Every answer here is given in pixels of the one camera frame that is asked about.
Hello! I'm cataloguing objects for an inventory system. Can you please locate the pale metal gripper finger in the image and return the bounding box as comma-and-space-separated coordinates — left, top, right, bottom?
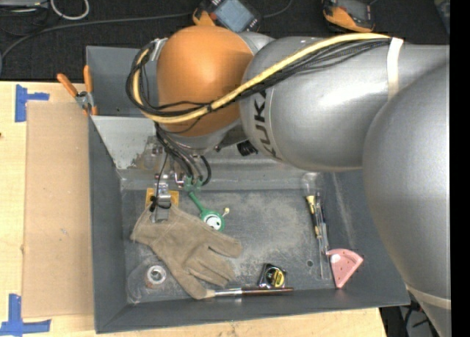
150, 181, 173, 224

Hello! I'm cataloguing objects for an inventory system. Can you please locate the tan leather work glove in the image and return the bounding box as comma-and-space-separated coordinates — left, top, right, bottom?
129, 203, 244, 301

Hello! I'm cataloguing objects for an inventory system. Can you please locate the green smiley-face stick toy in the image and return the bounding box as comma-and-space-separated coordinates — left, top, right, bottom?
187, 190, 231, 233

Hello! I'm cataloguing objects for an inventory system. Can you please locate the grey metal bin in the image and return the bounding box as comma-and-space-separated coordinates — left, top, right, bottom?
85, 45, 412, 335

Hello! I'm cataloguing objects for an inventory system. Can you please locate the brown cardboard board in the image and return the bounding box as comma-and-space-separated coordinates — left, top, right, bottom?
21, 100, 96, 320

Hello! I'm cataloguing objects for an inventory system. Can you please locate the black and yellow tape measure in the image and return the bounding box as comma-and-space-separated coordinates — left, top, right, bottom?
256, 262, 288, 290

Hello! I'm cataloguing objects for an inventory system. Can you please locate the clear plastic tube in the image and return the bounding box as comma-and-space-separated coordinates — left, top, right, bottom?
314, 192, 333, 280

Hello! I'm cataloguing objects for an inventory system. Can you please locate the pink wedge-shaped pad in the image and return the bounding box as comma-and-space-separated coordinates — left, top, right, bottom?
325, 247, 365, 289

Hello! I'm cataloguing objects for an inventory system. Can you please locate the black cylinder on white bracket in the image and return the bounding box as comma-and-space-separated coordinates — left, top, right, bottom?
236, 139, 259, 157

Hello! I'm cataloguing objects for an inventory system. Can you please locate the red-brown handled paintbrush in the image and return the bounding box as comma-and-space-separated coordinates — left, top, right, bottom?
200, 286, 295, 299

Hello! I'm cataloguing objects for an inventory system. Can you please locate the yellow-handled small screwdriver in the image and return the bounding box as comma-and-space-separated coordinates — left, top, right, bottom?
305, 195, 324, 242

